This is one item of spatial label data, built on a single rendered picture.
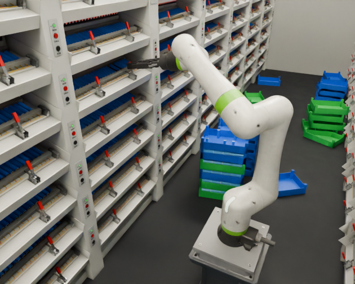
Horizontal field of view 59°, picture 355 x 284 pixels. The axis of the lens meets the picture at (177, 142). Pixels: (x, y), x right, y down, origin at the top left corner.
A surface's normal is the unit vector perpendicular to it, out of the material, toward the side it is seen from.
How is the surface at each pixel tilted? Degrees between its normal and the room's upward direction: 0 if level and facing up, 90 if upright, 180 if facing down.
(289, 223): 0
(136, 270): 0
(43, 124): 19
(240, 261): 5
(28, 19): 109
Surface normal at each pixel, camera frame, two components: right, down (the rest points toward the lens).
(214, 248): 0.00, -0.83
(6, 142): 0.29, -0.76
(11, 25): 0.85, 0.48
